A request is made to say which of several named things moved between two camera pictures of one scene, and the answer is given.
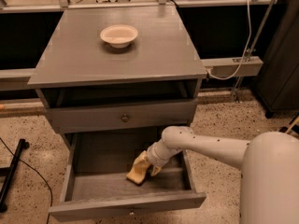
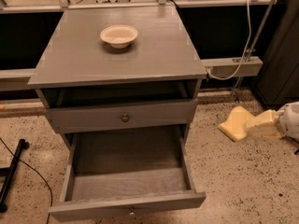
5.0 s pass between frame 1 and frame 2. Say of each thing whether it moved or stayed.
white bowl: stayed
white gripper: moved
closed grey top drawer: stayed
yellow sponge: moved
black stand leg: stayed
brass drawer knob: stayed
